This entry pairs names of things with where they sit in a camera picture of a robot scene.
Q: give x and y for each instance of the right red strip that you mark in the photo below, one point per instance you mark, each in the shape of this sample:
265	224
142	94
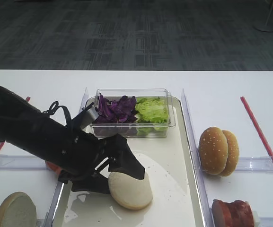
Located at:
257	127

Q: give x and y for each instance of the clear plastic salad box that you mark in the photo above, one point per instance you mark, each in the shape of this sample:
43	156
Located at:
116	94

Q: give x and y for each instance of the long clear divider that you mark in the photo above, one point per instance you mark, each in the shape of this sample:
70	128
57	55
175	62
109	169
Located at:
206	214
50	216

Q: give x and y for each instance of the clear rail near tomato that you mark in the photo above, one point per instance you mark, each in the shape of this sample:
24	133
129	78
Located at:
11	162

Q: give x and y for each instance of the red meat slices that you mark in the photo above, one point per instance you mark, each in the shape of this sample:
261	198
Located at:
235	214

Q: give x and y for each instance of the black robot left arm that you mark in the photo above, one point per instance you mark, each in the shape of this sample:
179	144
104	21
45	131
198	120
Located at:
22	125

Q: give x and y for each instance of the clear rail right bun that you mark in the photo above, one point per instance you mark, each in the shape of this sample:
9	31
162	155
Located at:
255	165

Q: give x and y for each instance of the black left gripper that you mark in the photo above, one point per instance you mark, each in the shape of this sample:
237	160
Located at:
79	154

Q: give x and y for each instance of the purple cabbage leaves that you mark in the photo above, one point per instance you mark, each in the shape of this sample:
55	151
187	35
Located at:
113	112

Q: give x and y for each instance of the outer tomato slice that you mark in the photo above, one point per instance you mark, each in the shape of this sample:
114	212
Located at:
53	167

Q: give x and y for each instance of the white pusher block meat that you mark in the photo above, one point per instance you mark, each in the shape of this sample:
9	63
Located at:
256	219

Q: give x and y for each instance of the sesame bun top rear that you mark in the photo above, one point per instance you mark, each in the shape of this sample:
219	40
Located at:
233	154

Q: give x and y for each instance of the sesame bun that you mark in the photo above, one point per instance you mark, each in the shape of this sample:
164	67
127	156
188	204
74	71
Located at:
233	154
213	150

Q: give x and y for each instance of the long clear left divider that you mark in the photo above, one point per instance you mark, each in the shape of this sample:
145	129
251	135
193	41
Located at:
50	216

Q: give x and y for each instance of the long clear right divider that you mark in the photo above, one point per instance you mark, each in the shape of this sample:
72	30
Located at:
206	214

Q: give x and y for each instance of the sesame bun top front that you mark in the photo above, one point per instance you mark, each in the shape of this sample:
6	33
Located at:
213	150

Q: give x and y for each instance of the thin bun bottom slice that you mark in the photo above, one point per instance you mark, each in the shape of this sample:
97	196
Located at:
18	210

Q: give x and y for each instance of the white metal tray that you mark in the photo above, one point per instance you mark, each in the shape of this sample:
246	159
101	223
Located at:
169	166

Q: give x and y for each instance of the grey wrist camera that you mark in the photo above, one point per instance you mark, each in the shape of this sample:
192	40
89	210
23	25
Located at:
85	117

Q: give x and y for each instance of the bun bottom half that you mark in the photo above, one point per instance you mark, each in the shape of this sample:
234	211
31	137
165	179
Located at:
129	192

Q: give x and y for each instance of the white floor stand base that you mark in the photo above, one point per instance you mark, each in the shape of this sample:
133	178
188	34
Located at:
267	25

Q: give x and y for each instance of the green lettuce leaves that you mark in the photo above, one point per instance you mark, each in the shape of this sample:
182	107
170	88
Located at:
151	110

